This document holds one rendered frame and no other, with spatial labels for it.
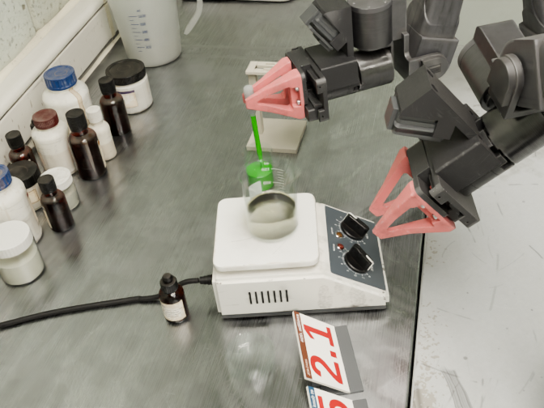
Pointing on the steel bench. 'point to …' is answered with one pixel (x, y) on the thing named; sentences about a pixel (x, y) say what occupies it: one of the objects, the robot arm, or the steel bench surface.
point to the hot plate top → (294, 244)
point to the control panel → (376, 276)
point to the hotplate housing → (294, 287)
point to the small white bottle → (101, 131)
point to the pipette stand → (266, 129)
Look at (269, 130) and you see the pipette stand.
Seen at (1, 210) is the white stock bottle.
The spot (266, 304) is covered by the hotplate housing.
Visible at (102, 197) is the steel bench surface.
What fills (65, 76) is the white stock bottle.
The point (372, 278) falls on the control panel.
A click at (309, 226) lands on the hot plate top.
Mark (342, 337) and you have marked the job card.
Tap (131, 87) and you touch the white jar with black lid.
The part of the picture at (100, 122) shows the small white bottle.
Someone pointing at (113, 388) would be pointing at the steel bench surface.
